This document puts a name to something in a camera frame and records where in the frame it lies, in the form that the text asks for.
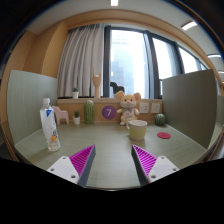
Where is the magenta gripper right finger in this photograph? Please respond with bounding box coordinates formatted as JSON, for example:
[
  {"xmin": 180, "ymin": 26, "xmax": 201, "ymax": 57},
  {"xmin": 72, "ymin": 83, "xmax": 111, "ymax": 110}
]
[{"xmin": 131, "ymin": 145, "xmax": 178, "ymax": 186}]

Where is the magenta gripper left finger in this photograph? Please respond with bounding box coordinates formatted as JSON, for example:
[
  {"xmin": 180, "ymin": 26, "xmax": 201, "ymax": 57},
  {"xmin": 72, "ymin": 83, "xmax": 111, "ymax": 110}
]
[{"xmin": 47, "ymin": 145, "xmax": 96, "ymax": 187}]

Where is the clear plastic water bottle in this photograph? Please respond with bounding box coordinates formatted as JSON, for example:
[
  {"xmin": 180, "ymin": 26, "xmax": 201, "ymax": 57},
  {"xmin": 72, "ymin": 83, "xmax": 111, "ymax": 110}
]
[{"xmin": 40, "ymin": 98, "xmax": 60, "ymax": 152}]

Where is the red round coaster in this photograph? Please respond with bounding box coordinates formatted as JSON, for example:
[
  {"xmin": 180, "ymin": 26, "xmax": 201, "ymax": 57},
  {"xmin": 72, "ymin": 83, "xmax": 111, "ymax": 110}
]
[{"xmin": 157, "ymin": 132, "xmax": 171, "ymax": 139}]

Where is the pale yellow paper cup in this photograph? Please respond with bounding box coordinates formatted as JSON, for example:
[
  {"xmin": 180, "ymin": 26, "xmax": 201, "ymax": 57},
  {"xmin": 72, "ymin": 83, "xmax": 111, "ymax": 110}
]
[{"xmin": 126, "ymin": 120, "xmax": 147, "ymax": 140}]

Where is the small potted plant on table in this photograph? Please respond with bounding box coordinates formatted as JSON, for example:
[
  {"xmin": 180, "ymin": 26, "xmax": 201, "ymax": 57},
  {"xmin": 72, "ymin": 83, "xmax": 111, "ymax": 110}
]
[{"xmin": 73, "ymin": 110, "xmax": 80, "ymax": 125}]

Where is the round green cactus ornament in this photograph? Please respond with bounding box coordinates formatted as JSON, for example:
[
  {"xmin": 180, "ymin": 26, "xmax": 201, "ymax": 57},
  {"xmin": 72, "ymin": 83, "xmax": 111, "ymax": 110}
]
[{"xmin": 154, "ymin": 114, "xmax": 166, "ymax": 126}]

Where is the pink toy horse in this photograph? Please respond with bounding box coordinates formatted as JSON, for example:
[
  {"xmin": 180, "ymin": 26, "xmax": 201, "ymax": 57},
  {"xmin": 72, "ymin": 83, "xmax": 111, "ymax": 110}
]
[{"xmin": 53, "ymin": 106, "xmax": 69, "ymax": 124}]

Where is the tall green cactus ornament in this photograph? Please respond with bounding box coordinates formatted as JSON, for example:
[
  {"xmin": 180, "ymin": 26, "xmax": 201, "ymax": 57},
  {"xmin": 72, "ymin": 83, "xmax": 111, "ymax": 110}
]
[{"xmin": 84, "ymin": 100, "xmax": 94, "ymax": 124}]

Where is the purple number seven sticker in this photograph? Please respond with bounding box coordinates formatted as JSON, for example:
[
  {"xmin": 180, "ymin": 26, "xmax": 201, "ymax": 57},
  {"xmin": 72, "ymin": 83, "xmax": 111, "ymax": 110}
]
[{"xmin": 102, "ymin": 105, "xmax": 116, "ymax": 120}]

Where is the wooden ledge shelf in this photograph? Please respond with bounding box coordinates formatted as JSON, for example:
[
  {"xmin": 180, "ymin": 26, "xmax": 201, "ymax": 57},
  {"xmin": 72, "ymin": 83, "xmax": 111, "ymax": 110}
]
[{"xmin": 57, "ymin": 98, "xmax": 162, "ymax": 122}]

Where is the cream plush mouse toy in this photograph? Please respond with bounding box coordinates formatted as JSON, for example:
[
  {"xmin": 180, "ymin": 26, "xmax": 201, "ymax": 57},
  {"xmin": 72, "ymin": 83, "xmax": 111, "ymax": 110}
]
[{"xmin": 115, "ymin": 91, "xmax": 141, "ymax": 126}]

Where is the small potted plant on ledge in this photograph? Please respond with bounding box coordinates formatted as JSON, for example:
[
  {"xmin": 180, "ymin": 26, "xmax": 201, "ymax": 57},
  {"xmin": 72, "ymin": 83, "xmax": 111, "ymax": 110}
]
[{"xmin": 72, "ymin": 87, "xmax": 79, "ymax": 99}]

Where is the green right partition panel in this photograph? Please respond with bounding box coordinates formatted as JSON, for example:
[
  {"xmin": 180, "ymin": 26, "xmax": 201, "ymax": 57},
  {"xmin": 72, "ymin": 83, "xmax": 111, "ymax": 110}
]
[{"xmin": 162, "ymin": 69, "xmax": 217, "ymax": 148}]

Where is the green partition panel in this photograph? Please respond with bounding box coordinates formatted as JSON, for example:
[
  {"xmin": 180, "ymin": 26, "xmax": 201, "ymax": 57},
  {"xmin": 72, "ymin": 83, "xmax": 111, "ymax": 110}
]
[
  {"xmin": 7, "ymin": 70, "xmax": 57, "ymax": 144},
  {"xmin": 162, "ymin": 69, "xmax": 217, "ymax": 148}
]

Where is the black animal figurine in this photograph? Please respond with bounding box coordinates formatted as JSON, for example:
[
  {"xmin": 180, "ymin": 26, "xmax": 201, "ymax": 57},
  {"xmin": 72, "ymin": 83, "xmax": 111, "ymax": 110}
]
[{"xmin": 110, "ymin": 82, "xmax": 125, "ymax": 98}]

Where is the green left partition panel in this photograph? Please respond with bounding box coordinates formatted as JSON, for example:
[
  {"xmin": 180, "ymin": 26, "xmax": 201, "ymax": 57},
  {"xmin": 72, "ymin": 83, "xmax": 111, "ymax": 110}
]
[{"xmin": 7, "ymin": 70, "xmax": 57, "ymax": 144}]

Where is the wooden hand sculpture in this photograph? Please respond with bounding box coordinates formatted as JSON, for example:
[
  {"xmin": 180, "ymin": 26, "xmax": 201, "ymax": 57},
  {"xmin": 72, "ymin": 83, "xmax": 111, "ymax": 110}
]
[{"xmin": 92, "ymin": 74, "xmax": 101, "ymax": 98}]

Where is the grey curtain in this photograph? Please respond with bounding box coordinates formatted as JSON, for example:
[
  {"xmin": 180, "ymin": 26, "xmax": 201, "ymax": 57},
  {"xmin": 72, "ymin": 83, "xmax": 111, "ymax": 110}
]
[{"xmin": 57, "ymin": 24, "xmax": 104, "ymax": 97}]

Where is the white wall socket right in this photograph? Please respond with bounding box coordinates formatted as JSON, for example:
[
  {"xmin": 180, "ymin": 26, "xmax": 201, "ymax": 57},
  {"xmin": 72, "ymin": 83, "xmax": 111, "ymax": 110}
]
[{"xmin": 151, "ymin": 103, "xmax": 160, "ymax": 113}]

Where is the white wall socket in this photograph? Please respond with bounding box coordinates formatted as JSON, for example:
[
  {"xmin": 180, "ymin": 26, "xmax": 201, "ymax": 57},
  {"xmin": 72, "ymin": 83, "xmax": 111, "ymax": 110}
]
[
  {"xmin": 151, "ymin": 103, "xmax": 160, "ymax": 113},
  {"xmin": 140, "ymin": 103, "xmax": 149, "ymax": 113}
]

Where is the white wall socket left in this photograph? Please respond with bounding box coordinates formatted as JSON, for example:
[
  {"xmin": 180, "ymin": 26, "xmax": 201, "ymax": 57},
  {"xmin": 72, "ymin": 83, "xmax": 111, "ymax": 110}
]
[{"xmin": 140, "ymin": 103, "xmax": 149, "ymax": 113}]

